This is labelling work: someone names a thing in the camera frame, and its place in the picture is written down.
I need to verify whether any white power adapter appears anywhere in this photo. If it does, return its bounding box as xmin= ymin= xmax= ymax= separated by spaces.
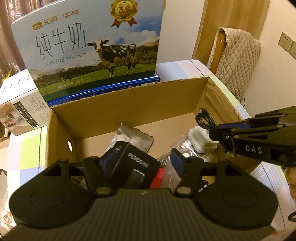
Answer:
xmin=187 ymin=126 xmax=218 ymax=154

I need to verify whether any black cable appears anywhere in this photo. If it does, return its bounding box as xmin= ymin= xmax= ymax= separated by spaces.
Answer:
xmin=195 ymin=108 xmax=218 ymax=132

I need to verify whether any black Flyco shaver box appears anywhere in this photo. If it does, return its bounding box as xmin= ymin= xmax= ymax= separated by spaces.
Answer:
xmin=99 ymin=141 xmax=161 ymax=190

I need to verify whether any red toy figure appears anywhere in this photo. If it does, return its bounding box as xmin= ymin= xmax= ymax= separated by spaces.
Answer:
xmin=149 ymin=168 xmax=165 ymax=189

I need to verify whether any silver green foil bag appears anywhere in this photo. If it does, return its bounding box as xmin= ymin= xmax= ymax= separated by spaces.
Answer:
xmin=106 ymin=123 xmax=154 ymax=153

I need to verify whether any translucent plastic cup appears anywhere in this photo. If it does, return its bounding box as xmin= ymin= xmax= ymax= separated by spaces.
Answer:
xmin=161 ymin=160 xmax=181 ymax=193

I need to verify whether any clear zip bag white pad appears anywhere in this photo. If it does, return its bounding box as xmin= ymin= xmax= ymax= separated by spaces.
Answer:
xmin=171 ymin=135 xmax=215 ymax=162

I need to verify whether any brown cardboard box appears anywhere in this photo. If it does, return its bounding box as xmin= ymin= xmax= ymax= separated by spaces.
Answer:
xmin=46 ymin=76 xmax=249 ymax=166

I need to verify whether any beige quilted chair cover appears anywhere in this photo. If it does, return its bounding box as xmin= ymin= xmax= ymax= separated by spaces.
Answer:
xmin=207 ymin=27 xmax=261 ymax=100

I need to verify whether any checkered bed sheet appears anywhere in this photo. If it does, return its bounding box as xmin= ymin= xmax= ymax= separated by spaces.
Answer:
xmin=6 ymin=59 xmax=296 ymax=232

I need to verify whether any white appliance box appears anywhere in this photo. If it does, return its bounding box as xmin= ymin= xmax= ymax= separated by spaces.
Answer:
xmin=0 ymin=69 xmax=49 ymax=136

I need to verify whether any wooden door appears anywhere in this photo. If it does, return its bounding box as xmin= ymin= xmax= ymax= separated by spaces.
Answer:
xmin=191 ymin=0 xmax=271 ymax=68

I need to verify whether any blue milk carton box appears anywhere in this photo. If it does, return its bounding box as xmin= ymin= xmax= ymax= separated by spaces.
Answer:
xmin=11 ymin=1 xmax=165 ymax=102

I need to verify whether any beige curtain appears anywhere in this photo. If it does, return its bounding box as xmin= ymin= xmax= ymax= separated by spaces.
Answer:
xmin=0 ymin=0 xmax=56 ymax=77

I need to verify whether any wall power socket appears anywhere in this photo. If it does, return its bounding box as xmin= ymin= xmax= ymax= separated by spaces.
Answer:
xmin=278 ymin=32 xmax=296 ymax=59

